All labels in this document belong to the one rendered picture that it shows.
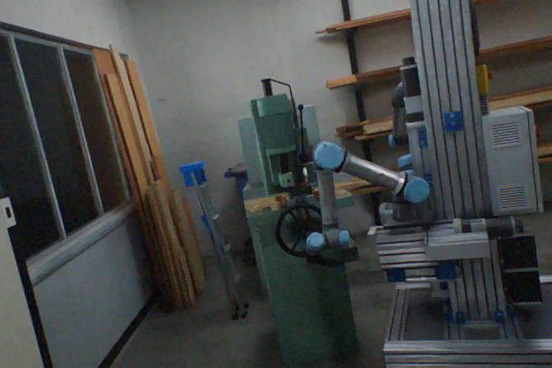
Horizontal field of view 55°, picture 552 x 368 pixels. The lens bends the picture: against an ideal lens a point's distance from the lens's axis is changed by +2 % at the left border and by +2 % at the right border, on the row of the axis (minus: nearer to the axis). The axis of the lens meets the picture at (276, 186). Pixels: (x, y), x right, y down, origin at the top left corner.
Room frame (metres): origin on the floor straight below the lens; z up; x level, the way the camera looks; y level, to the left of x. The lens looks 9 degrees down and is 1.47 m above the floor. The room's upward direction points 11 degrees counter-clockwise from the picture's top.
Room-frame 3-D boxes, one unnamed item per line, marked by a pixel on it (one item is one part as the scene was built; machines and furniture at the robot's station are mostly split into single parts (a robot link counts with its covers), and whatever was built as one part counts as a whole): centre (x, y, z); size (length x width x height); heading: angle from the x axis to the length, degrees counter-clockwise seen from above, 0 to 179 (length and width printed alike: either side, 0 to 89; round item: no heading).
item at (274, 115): (2.95, -0.06, 1.35); 0.18 x 0.18 x 0.31
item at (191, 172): (3.70, 0.51, 0.58); 0.27 x 0.25 x 1.16; 86
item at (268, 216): (2.84, -0.11, 0.87); 0.61 x 0.30 x 0.06; 95
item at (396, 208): (2.44, -0.60, 0.87); 0.15 x 0.15 x 0.10
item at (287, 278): (3.07, -0.05, 0.36); 0.58 x 0.45 x 0.71; 5
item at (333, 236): (2.30, -0.22, 0.82); 0.11 x 0.11 x 0.08; 3
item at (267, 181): (3.24, -0.04, 1.16); 0.22 x 0.22 x 0.72; 5
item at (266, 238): (3.07, -0.05, 0.76); 0.57 x 0.45 x 0.09; 5
